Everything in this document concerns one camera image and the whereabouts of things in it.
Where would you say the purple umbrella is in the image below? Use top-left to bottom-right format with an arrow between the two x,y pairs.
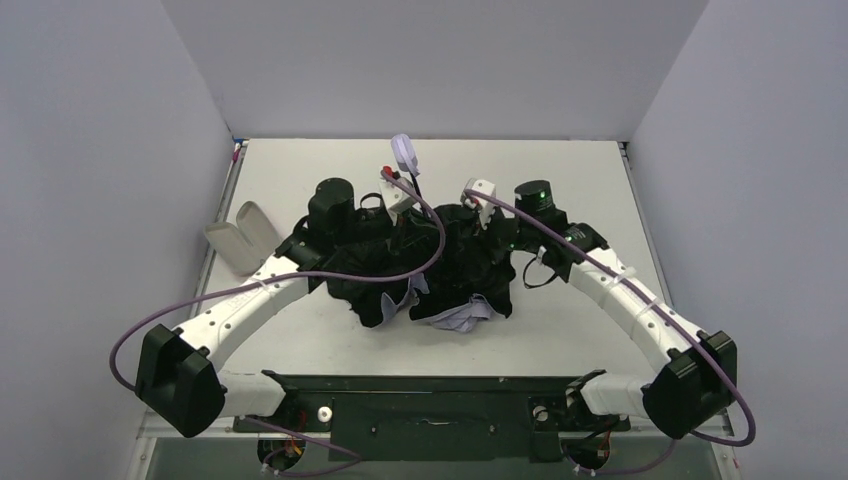
317,133 -> 519,335

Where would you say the pink zippered umbrella case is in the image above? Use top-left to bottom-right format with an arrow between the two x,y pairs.
203,201 -> 283,276

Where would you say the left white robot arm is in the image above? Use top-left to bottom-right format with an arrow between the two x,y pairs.
133,178 -> 391,438

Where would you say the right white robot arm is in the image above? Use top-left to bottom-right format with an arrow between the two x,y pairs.
475,180 -> 751,440

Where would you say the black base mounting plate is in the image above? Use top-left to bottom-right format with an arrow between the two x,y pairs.
234,374 -> 631,462

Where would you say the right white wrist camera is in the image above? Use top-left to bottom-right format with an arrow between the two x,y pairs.
460,178 -> 497,230

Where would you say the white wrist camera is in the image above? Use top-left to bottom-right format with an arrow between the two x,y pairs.
378,166 -> 416,221
460,178 -> 497,230

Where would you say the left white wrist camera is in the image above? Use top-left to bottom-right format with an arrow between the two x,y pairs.
378,166 -> 416,221

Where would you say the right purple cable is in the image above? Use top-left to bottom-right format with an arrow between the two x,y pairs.
463,188 -> 758,477

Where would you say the purple cable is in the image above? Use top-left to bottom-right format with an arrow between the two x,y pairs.
109,168 -> 447,478
463,188 -> 758,477

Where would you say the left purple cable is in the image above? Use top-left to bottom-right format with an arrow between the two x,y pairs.
109,168 -> 447,478

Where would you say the aluminium rail frame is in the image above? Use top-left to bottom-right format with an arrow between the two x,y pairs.
133,376 -> 732,478

